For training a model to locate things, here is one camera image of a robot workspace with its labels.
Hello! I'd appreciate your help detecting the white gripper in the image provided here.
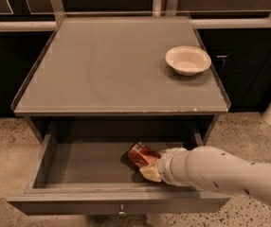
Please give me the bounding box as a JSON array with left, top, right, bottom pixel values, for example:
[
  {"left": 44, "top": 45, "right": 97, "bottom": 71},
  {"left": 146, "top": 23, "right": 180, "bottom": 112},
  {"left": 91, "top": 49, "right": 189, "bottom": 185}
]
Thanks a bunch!
[{"left": 139, "top": 148, "right": 188, "bottom": 186}]

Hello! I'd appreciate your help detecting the red coke can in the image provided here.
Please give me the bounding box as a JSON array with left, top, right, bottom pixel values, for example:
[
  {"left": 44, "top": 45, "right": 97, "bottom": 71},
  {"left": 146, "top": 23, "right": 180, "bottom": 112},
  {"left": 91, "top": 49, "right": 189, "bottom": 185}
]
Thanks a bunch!
[{"left": 127, "top": 142, "right": 160, "bottom": 168}]

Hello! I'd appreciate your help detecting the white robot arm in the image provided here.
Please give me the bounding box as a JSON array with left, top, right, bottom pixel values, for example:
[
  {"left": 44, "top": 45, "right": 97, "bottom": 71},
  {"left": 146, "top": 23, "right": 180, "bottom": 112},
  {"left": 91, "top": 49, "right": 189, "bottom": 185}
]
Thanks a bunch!
[{"left": 139, "top": 147, "right": 271, "bottom": 206}]

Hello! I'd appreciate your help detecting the metal drawer knob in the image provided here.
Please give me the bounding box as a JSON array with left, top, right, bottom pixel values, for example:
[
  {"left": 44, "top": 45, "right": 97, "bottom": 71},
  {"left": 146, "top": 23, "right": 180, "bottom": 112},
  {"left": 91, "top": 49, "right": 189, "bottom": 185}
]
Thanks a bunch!
[{"left": 117, "top": 204, "right": 127, "bottom": 218}]

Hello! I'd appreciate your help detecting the open grey top drawer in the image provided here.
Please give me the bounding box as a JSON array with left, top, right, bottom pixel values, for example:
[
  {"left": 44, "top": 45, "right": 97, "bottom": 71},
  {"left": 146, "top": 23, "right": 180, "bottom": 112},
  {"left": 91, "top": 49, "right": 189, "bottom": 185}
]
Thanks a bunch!
[{"left": 7, "top": 134, "right": 229, "bottom": 215}]

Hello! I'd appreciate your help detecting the grey cabinet with glass top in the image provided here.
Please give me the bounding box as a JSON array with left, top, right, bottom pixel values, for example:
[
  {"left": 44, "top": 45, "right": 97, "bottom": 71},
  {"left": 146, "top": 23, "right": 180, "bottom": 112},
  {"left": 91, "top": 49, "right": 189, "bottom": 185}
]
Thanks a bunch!
[{"left": 12, "top": 17, "right": 229, "bottom": 142}]

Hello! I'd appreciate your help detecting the white paper bowl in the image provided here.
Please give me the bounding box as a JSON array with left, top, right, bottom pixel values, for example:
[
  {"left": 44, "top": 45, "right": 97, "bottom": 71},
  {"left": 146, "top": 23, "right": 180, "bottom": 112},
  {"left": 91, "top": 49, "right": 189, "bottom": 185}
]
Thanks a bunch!
[{"left": 165, "top": 45, "right": 211, "bottom": 77}]

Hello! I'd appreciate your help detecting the metal railing frame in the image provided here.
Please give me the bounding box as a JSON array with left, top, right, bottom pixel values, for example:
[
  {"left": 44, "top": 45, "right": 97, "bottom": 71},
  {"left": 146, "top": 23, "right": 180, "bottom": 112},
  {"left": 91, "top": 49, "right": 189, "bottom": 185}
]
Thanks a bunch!
[{"left": 0, "top": 0, "right": 271, "bottom": 31}]

